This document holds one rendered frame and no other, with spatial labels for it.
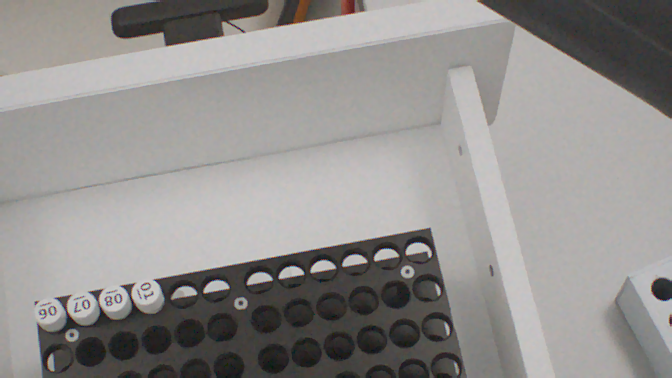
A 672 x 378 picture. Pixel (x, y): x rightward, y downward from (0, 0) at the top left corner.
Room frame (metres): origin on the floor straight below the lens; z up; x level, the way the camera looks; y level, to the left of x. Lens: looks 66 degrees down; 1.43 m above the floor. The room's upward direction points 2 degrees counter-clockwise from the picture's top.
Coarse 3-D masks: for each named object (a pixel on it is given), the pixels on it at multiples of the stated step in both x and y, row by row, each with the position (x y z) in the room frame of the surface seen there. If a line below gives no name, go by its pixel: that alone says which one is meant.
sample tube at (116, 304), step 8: (112, 288) 0.19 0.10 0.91; (120, 288) 0.19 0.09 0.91; (104, 296) 0.18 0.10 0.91; (112, 296) 0.18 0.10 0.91; (120, 296) 0.18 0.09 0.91; (128, 296) 0.18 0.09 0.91; (104, 304) 0.18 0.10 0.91; (112, 304) 0.18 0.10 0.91; (120, 304) 0.18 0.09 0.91; (128, 304) 0.18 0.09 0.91; (104, 312) 0.18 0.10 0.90; (112, 312) 0.18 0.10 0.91; (120, 312) 0.18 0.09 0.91; (128, 312) 0.18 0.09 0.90
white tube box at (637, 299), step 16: (640, 272) 0.23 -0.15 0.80; (656, 272) 0.23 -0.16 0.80; (624, 288) 0.22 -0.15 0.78; (640, 288) 0.22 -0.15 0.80; (656, 288) 0.22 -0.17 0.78; (624, 304) 0.22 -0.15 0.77; (640, 304) 0.21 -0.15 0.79; (656, 304) 0.21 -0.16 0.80; (640, 320) 0.20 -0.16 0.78; (656, 320) 0.20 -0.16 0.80; (640, 336) 0.20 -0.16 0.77; (656, 336) 0.19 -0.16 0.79; (656, 352) 0.19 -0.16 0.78; (656, 368) 0.18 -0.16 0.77
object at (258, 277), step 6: (288, 270) 0.22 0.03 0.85; (252, 276) 0.21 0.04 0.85; (258, 276) 0.21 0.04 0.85; (264, 276) 0.21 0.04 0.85; (282, 276) 0.21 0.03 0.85; (288, 276) 0.21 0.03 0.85; (216, 282) 0.21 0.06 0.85; (222, 282) 0.21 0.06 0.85; (252, 282) 0.21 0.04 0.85; (258, 282) 0.21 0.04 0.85; (180, 288) 0.21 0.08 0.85; (186, 288) 0.21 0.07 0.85; (210, 288) 0.21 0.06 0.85; (216, 288) 0.21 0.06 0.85; (222, 288) 0.21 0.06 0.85; (174, 294) 0.20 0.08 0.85; (180, 294) 0.20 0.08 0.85; (186, 294) 0.20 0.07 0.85; (192, 294) 0.20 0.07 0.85
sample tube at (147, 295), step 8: (144, 280) 0.19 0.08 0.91; (136, 288) 0.19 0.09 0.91; (144, 288) 0.19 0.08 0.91; (152, 288) 0.19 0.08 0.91; (136, 296) 0.18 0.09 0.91; (144, 296) 0.18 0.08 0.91; (152, 296) 0.18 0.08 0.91; (160, 296) 0.18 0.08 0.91; (136, 304) 0.18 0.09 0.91; (144, 304) 0.18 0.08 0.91; (152, 304) 0.18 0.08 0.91; (160, 304) 0.18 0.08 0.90; (144, 312) 0.18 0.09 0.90; (152, 312) 0.18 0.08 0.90
